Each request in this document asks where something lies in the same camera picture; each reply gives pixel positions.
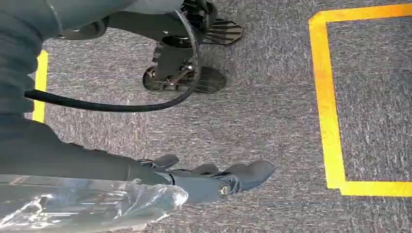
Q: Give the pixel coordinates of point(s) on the black robot leg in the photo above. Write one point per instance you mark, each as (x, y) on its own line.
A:
(222, 32)
(173, 58)

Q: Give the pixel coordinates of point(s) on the yellow floor tape strip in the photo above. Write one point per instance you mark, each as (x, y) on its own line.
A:
(41, 86)

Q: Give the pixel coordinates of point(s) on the yellow floor tape rectangle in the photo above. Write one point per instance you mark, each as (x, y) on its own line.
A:
(325, 96)

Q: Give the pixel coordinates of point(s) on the grey robot body shell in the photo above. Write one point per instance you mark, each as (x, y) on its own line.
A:
(96, 13)

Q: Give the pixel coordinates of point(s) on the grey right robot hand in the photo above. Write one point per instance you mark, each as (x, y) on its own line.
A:
(96, 167)

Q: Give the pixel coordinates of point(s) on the black right robot leg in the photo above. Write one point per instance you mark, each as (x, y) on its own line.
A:
(173, 58)

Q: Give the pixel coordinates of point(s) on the black left robot leg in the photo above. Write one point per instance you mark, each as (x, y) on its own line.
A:
(222, 32)

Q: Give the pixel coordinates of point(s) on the ribbed grey right robot arm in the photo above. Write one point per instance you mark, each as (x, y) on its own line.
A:
(16, 64)

